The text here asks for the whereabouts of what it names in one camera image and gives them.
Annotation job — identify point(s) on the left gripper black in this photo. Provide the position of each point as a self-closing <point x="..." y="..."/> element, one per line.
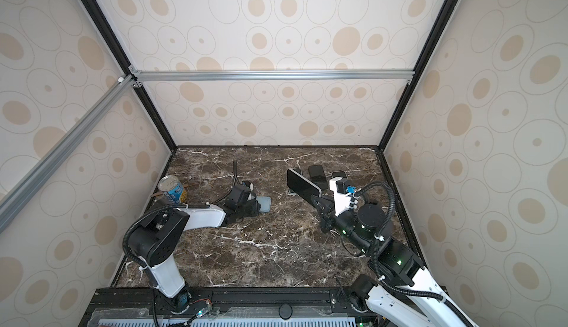
<point x="254" y="207"/>

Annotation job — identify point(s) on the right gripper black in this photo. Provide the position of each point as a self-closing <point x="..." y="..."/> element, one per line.
<point x="328" y="217"/>

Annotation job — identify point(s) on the black phone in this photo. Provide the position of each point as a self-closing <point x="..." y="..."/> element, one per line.
<point x="303" y="187"/>

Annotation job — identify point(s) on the black phone case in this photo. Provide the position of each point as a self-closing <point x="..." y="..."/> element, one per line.
<point x="318" y="177"/>

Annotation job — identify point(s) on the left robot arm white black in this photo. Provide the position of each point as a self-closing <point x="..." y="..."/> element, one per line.
<point x="154" y="239"/>

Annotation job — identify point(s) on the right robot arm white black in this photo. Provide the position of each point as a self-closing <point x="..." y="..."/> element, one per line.
<point x="403" y="291"/>

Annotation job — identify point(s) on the blue tin can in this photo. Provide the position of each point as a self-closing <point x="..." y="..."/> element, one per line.
<point x="173" y="189"/>

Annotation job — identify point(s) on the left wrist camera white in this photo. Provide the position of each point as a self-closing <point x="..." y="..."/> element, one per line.
<point x="241" y="195"/>

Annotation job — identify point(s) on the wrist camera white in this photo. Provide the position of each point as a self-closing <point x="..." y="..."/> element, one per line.
<point x="241" y="195"/>
<point x="343" y="193"/>

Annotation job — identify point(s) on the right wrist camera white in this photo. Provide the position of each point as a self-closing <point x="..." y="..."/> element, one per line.
<point x="343" y="193"/>

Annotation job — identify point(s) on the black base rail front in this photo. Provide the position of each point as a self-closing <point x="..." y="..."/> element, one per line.
<point x="264" y="306"/>

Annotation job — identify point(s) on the horizontal aluminium rail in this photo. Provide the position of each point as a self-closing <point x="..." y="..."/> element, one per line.
<point x="286" y="75"/>

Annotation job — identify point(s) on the left diagonal aluminium rail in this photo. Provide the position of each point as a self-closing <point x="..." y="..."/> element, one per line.
<point x="13" y="203"/>

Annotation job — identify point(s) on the right black frame post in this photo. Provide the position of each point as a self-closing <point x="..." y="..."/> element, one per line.
<point x="440" y="24"/>

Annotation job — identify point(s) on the black frame post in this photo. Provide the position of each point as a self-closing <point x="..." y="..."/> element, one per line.
<point x="440" y="24"/>
<point x="112" y="42"/>

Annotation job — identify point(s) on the left black frame post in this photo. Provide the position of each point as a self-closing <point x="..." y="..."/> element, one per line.
<point x="112" y="42"/>

